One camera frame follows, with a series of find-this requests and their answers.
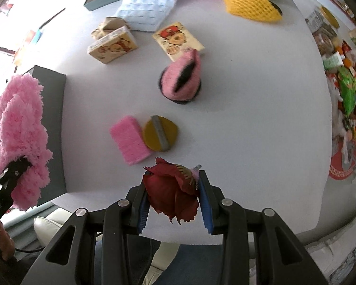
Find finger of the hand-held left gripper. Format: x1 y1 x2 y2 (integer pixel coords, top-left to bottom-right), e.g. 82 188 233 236
0 159 33 198

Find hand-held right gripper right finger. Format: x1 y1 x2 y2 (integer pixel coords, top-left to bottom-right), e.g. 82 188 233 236
198 171 330 285

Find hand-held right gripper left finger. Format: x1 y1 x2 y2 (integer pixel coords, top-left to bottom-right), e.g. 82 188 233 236
21 184 151 285

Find red artificial rose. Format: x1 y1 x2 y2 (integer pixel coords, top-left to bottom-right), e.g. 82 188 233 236
142 157 203 225

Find pink fluffy cloth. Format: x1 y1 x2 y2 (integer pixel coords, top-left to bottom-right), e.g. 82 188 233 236
0 74 53 211

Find large grey cardboard box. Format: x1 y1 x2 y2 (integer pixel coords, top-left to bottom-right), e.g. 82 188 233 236
22 65 67 207

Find yellow round sponge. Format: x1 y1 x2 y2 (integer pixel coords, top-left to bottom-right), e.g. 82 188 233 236
142 115 179 152

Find pink and black sock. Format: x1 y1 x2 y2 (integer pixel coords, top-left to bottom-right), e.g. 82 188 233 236
158 48 201 105

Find yellow cartoon tissue pack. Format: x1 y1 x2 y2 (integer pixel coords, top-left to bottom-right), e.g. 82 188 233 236
87 26 138 65
153 22 205 63

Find person's left hand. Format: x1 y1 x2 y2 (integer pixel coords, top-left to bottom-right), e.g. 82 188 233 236
0 222 17 261

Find person's jeans legs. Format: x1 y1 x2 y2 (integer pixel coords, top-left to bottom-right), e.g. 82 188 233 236
95 239 226 285

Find cream sofa cushion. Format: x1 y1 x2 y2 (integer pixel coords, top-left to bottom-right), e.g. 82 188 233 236
33 208 88 251

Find pink sponge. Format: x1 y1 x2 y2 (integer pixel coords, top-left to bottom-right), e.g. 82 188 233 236
109 116 154 166

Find red patterned mat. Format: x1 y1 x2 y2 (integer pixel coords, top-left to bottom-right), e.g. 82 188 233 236
328 142 356 180

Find pile of snack packets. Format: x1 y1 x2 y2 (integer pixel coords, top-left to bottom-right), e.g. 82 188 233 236
305 6 356 143

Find yellow foam fruit net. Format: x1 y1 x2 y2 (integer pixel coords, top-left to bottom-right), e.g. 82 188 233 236
221 0 283 24

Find light blue waffle towel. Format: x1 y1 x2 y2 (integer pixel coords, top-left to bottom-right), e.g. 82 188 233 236
116 0 184 33

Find plastic jar with yellow lid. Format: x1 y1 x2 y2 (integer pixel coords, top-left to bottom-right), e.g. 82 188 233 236
307 6 340 36

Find black cable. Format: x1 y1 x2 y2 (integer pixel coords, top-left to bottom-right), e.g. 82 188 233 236
13 239 46 254

